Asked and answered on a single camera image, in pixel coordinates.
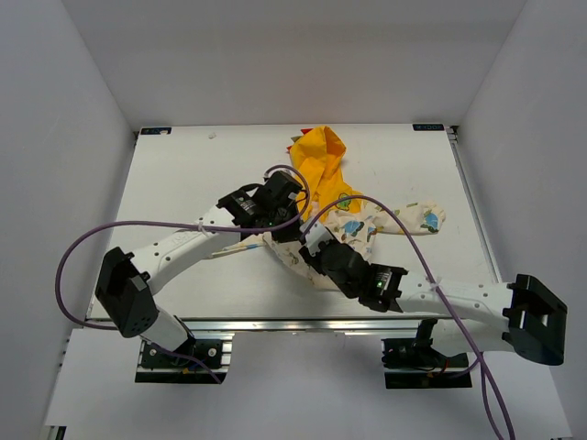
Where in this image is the yellow dinosaur print kids jacket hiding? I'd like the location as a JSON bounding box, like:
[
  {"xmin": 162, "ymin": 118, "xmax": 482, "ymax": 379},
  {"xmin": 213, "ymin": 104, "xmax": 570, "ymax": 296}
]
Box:
[{"xmin": 205, "ymin": 123, "xmax": 447, "ymax": 294}]

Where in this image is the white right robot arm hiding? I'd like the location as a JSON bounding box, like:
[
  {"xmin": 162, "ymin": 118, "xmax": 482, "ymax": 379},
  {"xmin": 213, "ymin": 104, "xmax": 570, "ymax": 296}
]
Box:
[{"xmin": 300, "ymin": 240, "xmax": 568, "ymax": 366}]

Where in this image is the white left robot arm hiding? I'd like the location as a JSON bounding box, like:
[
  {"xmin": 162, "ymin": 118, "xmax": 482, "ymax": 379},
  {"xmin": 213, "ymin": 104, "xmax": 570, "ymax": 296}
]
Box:
[{"xmin": 95, "ymin": 168, "xmax": 309, "ymax": 366}]

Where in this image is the dark blue corner label left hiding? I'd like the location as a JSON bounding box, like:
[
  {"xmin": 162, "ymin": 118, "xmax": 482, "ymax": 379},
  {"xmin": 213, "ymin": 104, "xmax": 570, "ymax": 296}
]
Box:
[{"xmin": 139, "ymin": 126, "xmax": 172, "ymax": 136}]

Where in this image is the dark blue corner label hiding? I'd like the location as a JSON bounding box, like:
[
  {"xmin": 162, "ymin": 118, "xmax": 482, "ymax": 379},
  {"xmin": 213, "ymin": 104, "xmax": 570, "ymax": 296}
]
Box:
[
  {"xmin": 412, "ymin": 123, "xmax": 445, "ymax": 132},
  {"xmin": 139, "ymin": 126, "xmax": 172, "ymax": 136}
]

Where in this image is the dark blue corner label right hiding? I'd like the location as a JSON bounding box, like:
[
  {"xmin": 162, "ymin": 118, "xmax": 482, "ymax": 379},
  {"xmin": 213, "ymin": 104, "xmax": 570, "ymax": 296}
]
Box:
[{"xmin": 412, "ymin": 123, "xmax": 445, "ymax": 132}]

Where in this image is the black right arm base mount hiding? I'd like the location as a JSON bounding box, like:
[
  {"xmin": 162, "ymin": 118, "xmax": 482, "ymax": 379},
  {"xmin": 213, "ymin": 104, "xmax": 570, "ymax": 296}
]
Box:
[{"xmin": 372, "ymin": 317, "xmax": 478, "ymax": 390}]

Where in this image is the aluminium right side rail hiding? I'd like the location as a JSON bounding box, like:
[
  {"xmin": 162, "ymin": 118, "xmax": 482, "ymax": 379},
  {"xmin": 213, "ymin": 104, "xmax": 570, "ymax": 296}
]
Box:
[{"xmin": 446, "ymin": 126, "xmax": 502, "ymax": 282}]

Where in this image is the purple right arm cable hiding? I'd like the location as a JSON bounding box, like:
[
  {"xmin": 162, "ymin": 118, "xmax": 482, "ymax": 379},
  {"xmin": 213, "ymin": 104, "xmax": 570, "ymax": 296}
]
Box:
[{"xmin": 298, "ymin": 194, "xmax": 515, "ymax": 440}]

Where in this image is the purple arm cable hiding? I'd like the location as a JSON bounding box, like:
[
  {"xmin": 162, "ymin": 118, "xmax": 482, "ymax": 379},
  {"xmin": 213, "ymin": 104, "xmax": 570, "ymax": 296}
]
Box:
[
  {"xmin": 54, "ymin": 163, "xmax": 312, "ymax": 384},
  {"xmin": 298, "ymin": 194, "xmax": 515, "ymax": 440}
]

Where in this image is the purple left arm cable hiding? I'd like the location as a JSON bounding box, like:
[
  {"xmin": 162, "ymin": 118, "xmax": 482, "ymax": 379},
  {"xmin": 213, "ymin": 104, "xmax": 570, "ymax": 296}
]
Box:
[{"xmin": 54, "ymin": 163, "xmax": 312, "ymax": 384}]

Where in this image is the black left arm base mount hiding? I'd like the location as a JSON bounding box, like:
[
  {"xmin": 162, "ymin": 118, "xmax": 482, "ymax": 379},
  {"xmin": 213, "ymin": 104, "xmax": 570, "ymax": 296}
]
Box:
[{"xmin": 135, "ymin": 332, "xmax": 234, "ymax": 385}]

